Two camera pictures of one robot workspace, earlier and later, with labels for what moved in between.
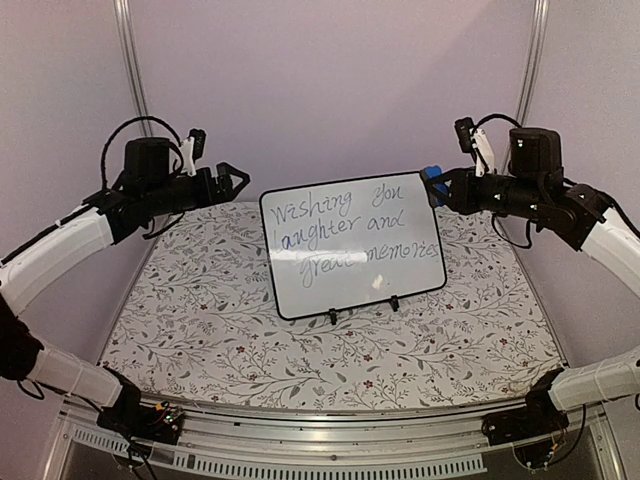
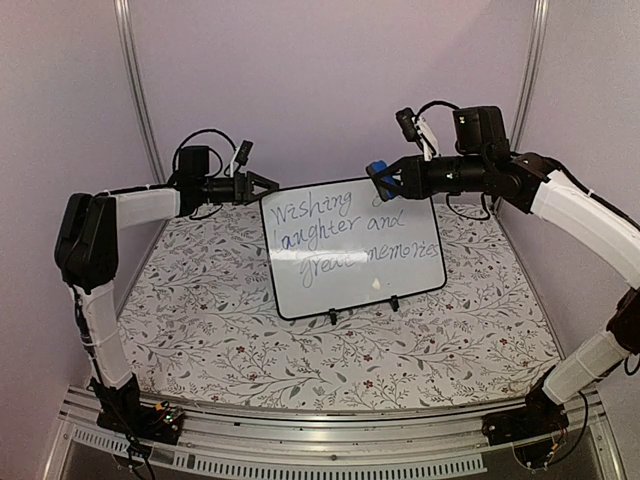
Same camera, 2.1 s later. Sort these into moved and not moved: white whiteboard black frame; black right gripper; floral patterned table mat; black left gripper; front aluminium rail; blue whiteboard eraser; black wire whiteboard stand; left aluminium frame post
Moved: black right gripper; blue whiteboard eraser; black left gripper
Not moved: front aluminium rail; white whiteboard black frame; floral patterned table mat; left aluminium frame post; black wire whiteboard stand
